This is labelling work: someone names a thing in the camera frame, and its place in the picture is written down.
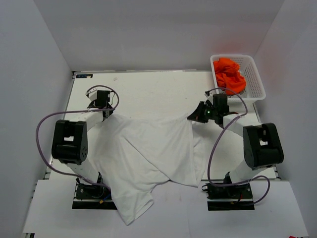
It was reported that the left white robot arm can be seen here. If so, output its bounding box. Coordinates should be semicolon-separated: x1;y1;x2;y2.
52;89;115;198

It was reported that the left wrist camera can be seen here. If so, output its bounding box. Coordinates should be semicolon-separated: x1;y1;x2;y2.
85;89;98;101

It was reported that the dark label sticker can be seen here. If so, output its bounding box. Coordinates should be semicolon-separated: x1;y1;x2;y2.
75;74;93;78

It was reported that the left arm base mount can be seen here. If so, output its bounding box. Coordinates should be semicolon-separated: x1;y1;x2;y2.
72;182;117;210

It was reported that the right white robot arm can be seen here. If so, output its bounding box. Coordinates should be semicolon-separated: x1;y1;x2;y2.
187;93;284;198

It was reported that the orange t shirt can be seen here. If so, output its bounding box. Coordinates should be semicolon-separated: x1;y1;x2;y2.
213;58;246;96

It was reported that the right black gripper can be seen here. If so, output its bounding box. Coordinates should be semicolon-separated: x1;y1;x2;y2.
188;101;218;123

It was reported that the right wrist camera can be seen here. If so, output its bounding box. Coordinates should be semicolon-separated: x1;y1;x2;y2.
205;91;213;103

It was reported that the white plastic basket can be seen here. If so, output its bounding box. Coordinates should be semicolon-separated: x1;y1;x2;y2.
210;54;266;104

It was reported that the white t shirt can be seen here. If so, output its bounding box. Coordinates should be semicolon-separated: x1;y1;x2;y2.
88;115;207;225

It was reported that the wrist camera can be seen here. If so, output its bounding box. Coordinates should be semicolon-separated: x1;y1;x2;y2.
85;89;98;101
205;91;213;103

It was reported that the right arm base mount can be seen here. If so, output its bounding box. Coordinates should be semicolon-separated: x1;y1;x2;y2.
202;183;255;211

